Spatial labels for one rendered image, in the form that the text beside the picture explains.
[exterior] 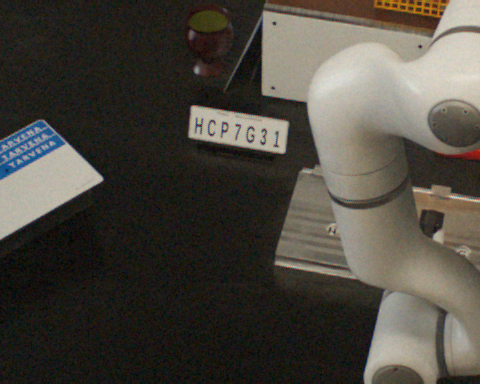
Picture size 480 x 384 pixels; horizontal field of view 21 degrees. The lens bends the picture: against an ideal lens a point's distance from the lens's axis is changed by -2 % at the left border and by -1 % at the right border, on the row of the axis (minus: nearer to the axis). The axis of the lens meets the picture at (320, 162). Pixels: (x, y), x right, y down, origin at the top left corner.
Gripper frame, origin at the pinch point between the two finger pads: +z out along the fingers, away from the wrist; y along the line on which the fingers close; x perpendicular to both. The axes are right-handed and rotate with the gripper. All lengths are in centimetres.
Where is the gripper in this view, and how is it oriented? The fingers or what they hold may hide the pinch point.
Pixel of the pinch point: (429, 231)
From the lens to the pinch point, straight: 177.6
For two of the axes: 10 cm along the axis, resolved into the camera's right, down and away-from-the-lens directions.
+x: 9.8, 1.6, -1.1
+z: 1.8, -5.2, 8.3
